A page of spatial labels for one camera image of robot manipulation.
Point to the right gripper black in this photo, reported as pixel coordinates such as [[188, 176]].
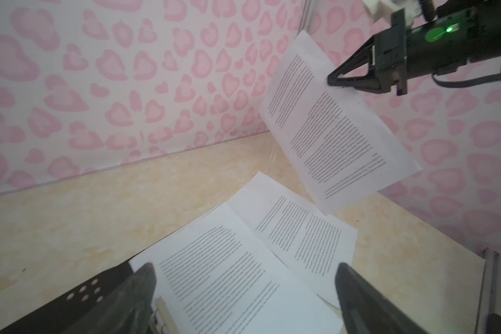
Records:
[[455, 34]]

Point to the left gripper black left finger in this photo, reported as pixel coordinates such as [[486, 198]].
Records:
[[126, 310]]

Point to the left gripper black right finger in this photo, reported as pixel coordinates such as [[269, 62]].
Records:
[[365, 310]]

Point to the orange and black folder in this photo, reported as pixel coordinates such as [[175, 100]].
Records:
[[61, 313]]

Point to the text sheet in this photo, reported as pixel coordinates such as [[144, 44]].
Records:
[[310, 244], [339, 147], [215, 276]]

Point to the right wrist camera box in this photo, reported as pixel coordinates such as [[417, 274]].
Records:
[[378, 9]]

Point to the aluminium frame corner post right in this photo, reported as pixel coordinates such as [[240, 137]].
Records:
[[307, 15]]

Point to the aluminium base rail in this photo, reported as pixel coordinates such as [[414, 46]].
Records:
[[489, 309]]

